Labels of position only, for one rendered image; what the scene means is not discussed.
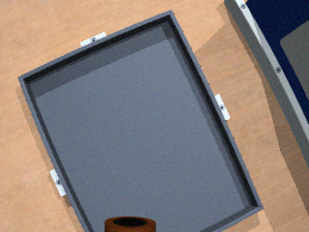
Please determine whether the blue crate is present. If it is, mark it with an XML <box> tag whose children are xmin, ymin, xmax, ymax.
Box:
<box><xmin>245</xmin><ymin>0</ymin><xmax>309</xmax><ymax>125</ymax></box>

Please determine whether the dark grey shallow tray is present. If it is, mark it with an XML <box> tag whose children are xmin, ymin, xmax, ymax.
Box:
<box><xmin>18</xmin><ymin>10</ymin><xmax>264</xmax><ymax>232</ymax></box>

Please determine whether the brown glass bottle with cream label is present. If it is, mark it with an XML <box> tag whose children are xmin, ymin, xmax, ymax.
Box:
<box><xmin>104</xmin><ymin>217</ymin><xmax>156</xmax><ymax>232</ymax></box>

